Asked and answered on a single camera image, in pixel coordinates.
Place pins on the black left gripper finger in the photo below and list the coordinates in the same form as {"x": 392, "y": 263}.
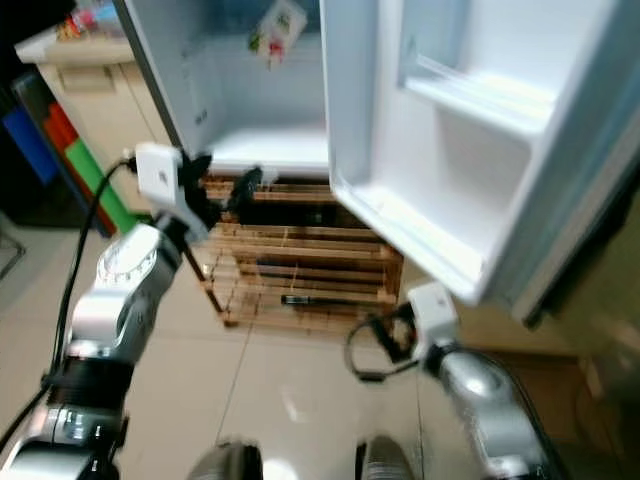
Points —
{"x": 245, "y": 188}

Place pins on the white juice carton green cap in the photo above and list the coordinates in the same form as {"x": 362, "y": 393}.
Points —
{"x": 277, "y": 33}

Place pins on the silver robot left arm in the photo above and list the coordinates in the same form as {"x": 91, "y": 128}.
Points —
{"x": 125, "y": 290}

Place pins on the white fridge body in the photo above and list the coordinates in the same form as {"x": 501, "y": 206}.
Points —
{"x": 230, "y": 110}

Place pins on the wooden wine rack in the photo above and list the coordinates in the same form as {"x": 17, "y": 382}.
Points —
{"x": 310, "y": 255}

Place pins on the slim black object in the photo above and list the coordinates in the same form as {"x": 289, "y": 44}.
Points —
{"x": 304, "y": 299}

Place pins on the green board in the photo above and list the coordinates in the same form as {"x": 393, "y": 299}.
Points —
{"x": 98, "y": 180}

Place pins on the robot right leg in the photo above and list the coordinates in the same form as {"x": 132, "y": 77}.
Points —
{"x": 388, "y": 460}

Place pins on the robot leg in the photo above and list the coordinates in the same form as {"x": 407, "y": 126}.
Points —
{"x": 388, "y": 460}
{"x": 226, "y": 462}

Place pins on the beige low cabinet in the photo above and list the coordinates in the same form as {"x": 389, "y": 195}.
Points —
{"x": 95, "y": 100}

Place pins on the red board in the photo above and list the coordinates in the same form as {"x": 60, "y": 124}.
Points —
{"x": 62, "y": 125}

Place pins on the blue board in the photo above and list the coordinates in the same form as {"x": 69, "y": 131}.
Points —
{"x": 28, "y": 145}

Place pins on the colourful food packets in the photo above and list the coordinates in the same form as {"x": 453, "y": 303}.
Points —
{"x": 95, "y": 18}

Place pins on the robot left leg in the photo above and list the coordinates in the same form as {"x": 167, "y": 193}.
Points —
{"x": 226, "y": 462}

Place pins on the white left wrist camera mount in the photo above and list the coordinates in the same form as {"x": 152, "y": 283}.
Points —
{"x": 160, "y": 178}

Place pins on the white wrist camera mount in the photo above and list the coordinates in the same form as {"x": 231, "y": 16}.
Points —
{"x": 160, "y": 178}
{"x": 433, "y": 318}

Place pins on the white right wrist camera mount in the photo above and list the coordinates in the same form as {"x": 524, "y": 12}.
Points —
{"x": 433, "y": 318}

